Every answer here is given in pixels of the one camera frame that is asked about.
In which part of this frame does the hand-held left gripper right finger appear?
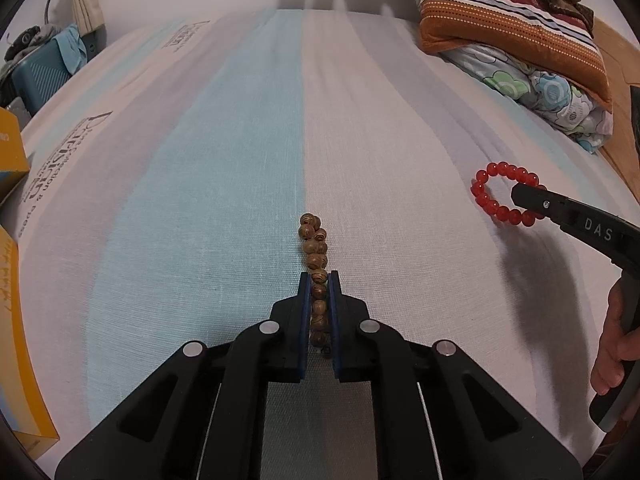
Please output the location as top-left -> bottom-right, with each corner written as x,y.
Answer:
329,270 -> 583,480

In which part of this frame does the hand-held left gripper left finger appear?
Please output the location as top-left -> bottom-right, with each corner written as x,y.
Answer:
55,271 -> 311,480

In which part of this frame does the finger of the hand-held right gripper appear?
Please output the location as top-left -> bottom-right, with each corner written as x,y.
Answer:
511,183 -> 572,227

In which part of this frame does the red bead bracelet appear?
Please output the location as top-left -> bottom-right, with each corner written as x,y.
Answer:
470,161 -> 549,229

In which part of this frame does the brown wooden bead bracelet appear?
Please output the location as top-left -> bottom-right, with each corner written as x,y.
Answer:
298,212 -> 334,359

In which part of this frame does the white and yellow cardboard box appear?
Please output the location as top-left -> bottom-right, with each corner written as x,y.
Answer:
0,105 -> 62,461

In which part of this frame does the person's right hand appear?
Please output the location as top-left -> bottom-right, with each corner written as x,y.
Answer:
590,279 -> 640,397

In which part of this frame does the floral quilt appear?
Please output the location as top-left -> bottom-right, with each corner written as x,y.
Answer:
444,42 -> 614,155

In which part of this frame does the striped mattress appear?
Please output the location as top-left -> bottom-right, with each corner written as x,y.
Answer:
20,7 -> 623,480

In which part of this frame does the striped pillow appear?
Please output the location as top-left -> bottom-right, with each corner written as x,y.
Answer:
418,0 -> 614,112

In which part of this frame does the teal suitcase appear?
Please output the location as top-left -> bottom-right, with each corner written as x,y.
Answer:
11,35 -> 101,117

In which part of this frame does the teal cloth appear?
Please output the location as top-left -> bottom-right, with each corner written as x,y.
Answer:
54,24 -> 90,75

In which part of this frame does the dark clothes pile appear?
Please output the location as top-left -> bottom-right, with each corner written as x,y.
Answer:
4,24 -> 57,62

